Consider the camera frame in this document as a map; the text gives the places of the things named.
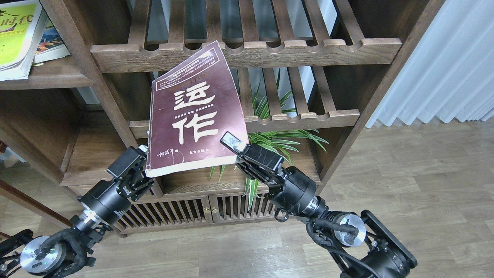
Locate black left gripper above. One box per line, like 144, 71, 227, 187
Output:
72, 145, 155, 232

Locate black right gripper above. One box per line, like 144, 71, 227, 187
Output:
220, 132, 328, 221

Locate maroon book white characters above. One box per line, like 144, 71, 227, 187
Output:
145, 41, 248, 177

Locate colourful small paperback book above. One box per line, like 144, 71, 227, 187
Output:
32, 19, 71, 65

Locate yellow cover book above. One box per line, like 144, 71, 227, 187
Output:
0, 0, 47, 81

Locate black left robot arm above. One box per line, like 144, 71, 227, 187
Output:
1, 145, 155, 278

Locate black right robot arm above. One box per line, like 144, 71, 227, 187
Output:
220, 132, 418, 278

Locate green spider plant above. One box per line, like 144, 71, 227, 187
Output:
210, 69, 330, 211

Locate dark wooden bookshelf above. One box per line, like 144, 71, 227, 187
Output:
0, 0, 446, 235

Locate white curtain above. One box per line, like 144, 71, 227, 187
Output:
366, 0, 494, 128

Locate wooden side table frame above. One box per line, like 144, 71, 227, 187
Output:
0, 144, 80, 236

